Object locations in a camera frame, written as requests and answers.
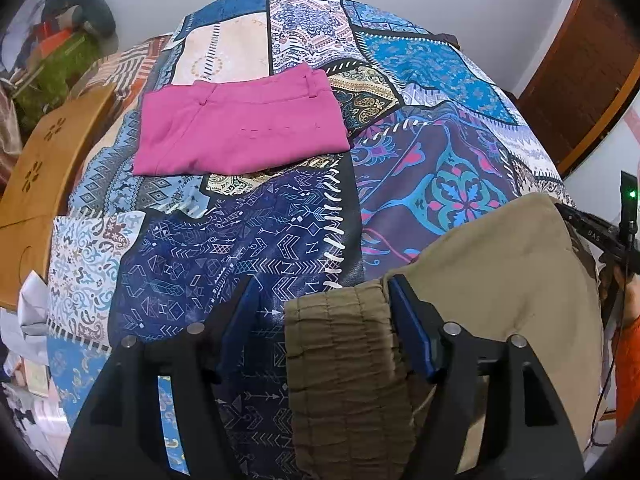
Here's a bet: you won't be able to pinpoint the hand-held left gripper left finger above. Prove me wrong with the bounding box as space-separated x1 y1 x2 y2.
59 276 266 480

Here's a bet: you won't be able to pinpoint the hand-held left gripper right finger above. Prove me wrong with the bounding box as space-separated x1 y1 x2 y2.
387 274 586 480

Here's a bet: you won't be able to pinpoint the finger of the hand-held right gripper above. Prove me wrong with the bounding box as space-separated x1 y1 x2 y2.
555 202 630 262

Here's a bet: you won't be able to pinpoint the khaki pants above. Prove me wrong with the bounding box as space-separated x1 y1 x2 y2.
284 192 608 480

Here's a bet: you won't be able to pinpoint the pink folded pants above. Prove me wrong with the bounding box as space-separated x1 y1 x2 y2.
132 66 352 177

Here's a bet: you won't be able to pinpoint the patchwork printed blanket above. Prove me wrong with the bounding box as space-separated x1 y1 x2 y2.
47 0 576 480

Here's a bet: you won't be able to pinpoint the brown wooden door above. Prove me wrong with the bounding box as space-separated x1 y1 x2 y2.
515 0 640 176

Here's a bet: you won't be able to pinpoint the pile of white papers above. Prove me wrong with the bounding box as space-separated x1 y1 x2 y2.
0 270 71 443

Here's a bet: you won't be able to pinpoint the wooden folding table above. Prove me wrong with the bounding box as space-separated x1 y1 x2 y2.
0 82 118 311

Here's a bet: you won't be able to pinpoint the striped orange bedsheet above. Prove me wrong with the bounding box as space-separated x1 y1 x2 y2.
75 35 173 111

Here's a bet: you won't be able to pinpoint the green cloth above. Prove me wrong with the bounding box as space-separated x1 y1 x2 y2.
12 34 101 128

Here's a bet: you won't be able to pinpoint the grey plush cushion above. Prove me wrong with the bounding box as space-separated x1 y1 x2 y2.
42 0 119 37

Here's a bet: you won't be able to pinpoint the black cable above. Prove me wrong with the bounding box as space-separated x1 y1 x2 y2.
591 305 625 447

